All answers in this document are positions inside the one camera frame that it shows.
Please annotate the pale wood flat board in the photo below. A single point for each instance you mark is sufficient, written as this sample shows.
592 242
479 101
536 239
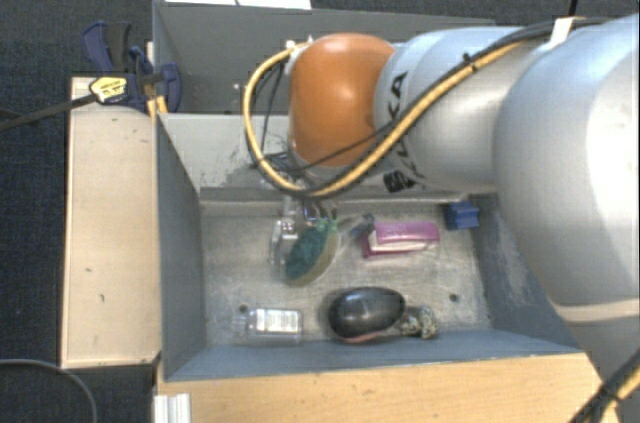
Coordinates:
110 221

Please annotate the grey metal bin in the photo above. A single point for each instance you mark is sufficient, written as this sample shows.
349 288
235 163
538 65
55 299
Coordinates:
180 221

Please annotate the small blue block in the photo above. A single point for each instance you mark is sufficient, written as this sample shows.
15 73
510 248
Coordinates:
461 216

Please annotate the mottled grey-green lump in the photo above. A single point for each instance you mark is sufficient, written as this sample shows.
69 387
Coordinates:
421 322

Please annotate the black computer mouse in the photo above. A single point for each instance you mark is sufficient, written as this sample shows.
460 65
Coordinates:
367 313

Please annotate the green and yellow sponge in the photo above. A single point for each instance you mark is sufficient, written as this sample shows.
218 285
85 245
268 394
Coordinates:
307 256

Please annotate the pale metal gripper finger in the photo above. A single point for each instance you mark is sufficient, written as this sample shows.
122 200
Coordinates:
280 243

